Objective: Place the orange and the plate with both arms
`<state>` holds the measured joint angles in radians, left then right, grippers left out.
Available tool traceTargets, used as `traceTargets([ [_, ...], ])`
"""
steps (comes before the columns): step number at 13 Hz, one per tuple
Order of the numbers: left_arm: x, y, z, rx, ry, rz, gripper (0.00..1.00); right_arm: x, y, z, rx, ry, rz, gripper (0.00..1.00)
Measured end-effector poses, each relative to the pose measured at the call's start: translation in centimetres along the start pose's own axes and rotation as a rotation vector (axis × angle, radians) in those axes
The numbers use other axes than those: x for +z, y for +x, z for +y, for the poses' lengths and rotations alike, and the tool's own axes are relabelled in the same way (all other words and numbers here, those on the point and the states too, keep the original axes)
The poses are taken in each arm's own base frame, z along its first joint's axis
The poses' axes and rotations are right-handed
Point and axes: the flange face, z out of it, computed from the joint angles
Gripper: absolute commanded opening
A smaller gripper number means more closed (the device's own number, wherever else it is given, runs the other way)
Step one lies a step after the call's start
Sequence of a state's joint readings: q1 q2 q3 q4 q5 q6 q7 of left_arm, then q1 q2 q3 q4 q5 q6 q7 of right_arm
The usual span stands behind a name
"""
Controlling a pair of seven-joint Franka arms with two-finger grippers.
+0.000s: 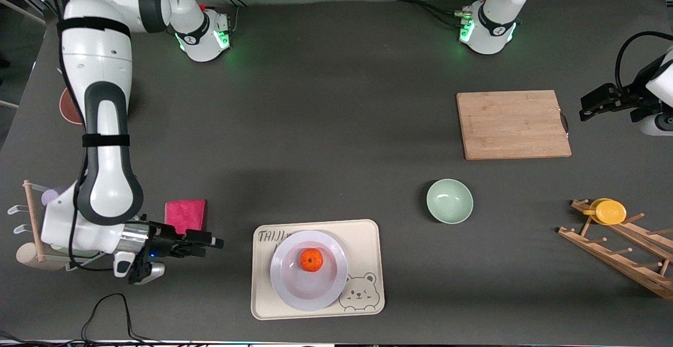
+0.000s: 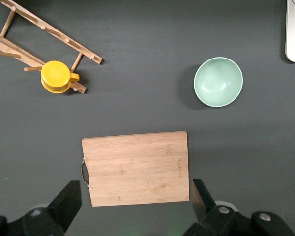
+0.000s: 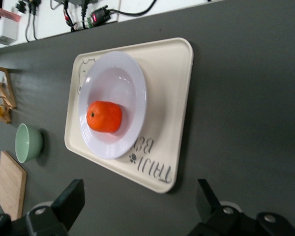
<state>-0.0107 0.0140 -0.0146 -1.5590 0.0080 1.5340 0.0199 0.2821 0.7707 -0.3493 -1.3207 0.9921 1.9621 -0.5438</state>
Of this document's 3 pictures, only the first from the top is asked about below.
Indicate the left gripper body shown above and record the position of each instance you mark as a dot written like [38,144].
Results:
[626,98]

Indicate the light green bowl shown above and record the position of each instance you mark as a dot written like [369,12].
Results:
[449,201]

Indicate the purple cup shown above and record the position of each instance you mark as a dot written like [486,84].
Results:
[50,195]

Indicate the wooden peg drying rack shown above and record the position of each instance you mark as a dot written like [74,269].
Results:
[610,252]

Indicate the wooden cutting board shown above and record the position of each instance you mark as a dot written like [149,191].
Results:
[512,123]

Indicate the white round plate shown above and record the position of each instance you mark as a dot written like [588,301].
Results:
[310,294]

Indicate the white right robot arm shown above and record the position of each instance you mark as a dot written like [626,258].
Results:
[105,73]

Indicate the orange mandarin fruit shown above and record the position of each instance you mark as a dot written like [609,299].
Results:
[312,260]

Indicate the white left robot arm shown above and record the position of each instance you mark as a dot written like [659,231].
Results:
[499,0]

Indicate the beige cup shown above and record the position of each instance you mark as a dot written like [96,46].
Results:
[26,256]

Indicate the pink folded cloth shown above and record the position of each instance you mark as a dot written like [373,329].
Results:
[185,213]

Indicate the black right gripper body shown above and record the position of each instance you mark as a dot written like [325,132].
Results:
[164,240]

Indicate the yellow cup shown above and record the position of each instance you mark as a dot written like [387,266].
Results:
[610,212]

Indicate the beige bear print tray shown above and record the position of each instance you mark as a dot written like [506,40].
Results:
[368,231]

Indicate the pink bowl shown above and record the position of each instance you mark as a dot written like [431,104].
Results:
[68,108]

